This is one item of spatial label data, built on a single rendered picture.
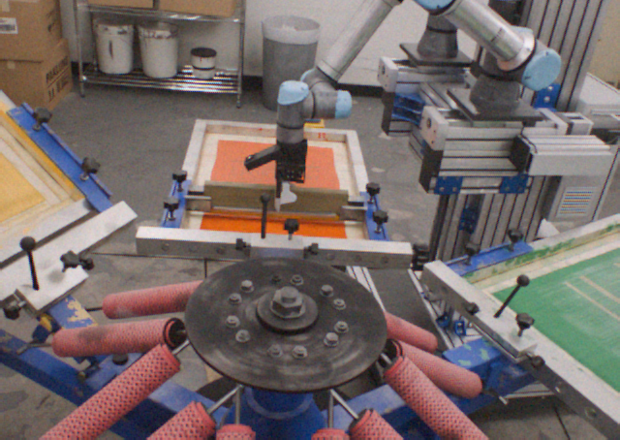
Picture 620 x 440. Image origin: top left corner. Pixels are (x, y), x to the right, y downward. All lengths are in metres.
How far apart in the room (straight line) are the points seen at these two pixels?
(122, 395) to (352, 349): 0.33
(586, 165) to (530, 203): 0.45
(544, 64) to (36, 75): 3.73
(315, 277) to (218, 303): 0.17
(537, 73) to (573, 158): 0.34
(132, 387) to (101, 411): 0.05
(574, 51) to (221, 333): 1.69
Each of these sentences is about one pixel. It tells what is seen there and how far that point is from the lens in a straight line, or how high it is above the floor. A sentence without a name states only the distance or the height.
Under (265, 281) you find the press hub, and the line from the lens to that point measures 1.02.
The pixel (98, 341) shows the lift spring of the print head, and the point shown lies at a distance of 1.14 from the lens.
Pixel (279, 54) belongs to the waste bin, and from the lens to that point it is 4.96.
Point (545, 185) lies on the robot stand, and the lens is 2.51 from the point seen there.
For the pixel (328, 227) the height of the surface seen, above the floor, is 0.96.
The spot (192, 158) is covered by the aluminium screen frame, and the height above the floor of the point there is 0.99.
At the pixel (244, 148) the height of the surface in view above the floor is 0.96.
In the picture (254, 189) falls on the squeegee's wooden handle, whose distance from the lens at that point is 1.80.
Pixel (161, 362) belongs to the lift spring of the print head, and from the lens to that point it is 0.98.
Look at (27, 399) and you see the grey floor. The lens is 2.72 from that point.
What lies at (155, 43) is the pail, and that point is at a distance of 5.14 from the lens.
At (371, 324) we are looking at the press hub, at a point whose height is 1.31.
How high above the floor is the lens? 1.92
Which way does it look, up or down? 30 degrees down
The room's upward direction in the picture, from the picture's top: 6 degrees clockwise
